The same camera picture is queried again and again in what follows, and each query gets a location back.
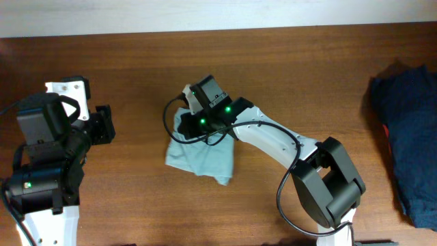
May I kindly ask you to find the dark blue folded garment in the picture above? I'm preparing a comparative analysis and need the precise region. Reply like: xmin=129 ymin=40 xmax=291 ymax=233
xmin=370 ymin=65 xmax=436 ymax=230

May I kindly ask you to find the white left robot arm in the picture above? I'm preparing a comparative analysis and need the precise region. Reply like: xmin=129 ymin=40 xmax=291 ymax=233
xmin=1 ymin=104 xmax=115 ymax=245

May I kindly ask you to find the light teal t-shirt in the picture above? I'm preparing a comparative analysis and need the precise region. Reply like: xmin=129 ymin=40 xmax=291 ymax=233
xmin=165 ymin=106 xmax=236 ymax=187

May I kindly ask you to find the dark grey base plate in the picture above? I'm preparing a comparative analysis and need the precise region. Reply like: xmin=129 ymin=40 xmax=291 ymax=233
xmin=354 ymin=241 xmax=399 ymax=246

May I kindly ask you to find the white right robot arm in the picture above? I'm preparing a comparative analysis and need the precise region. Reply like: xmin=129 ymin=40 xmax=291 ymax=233
xmin=178 ymin=98 xmax=366 ymax=245

